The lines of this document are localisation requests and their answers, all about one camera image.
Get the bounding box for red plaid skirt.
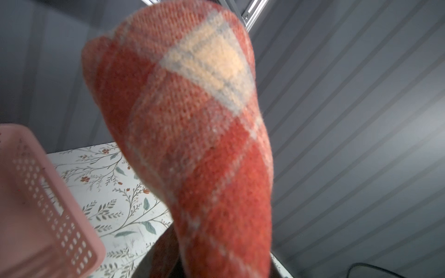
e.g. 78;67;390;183
81;1;273;278

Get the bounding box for pink plastic basket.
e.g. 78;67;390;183
1;124;105;278

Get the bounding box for floral table mat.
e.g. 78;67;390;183
47;141;295;278

